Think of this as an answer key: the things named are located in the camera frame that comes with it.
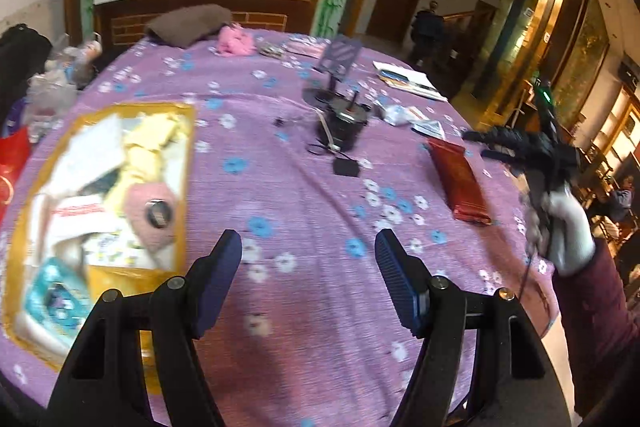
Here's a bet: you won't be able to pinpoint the person's right forearm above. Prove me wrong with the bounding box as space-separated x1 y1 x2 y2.
552 239 632 418

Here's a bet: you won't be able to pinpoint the black clothing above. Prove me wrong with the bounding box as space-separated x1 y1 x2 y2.
0 24 53 128

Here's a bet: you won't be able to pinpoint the blue and white tissue packet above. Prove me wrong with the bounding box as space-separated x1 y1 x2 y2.
382 104 423 128

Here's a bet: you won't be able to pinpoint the clear plastic bags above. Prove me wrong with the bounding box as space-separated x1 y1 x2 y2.
27 34 103 142

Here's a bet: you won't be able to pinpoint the yellow cardboard box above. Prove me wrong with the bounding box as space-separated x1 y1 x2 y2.
2 102 196 395

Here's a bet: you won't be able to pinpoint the black cylindrical device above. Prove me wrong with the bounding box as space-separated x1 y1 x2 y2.
315 92 373 152

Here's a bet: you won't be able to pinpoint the stack of papers with pens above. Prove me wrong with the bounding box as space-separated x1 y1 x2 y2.
372 61 448 102

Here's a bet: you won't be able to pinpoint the teal printed packet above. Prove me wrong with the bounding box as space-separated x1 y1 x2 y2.
25 257 93 339

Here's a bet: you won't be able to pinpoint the white bag with red print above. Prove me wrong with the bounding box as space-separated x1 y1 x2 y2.
47 196 120 240

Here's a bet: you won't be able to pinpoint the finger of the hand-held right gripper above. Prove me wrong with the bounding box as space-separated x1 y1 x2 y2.
482 147 533 168
462 128 543 148

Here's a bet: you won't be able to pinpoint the brown cushion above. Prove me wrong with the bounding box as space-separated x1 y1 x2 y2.
145 3 233 48

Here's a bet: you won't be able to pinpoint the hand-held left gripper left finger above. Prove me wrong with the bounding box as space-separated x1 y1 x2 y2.
42 229 243 427

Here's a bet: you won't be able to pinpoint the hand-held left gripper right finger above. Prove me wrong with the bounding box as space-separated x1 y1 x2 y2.
375 228 573 427

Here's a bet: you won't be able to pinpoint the pink plush toy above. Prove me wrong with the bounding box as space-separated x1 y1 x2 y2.
216 23 257 56

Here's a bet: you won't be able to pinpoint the person's right hand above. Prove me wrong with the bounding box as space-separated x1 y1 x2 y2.
537 184 597 278

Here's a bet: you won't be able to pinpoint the purple floral tablecloth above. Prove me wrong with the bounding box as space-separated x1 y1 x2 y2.
0 29 561 427

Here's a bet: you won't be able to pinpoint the yellow towel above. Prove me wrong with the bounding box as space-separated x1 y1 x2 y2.
117 112 191 218

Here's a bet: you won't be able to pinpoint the small black square pad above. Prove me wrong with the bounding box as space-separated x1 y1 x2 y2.
334 158 362 179

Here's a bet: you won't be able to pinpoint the black phone stand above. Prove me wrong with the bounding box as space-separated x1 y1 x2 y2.
301 34 363 105

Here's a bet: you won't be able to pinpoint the red pouch with gold emblem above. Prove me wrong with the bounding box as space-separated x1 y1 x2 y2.
427 139 493 228

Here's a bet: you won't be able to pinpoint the pink fluffy pouch with keyring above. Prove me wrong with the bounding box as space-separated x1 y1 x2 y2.
124 182 182 253

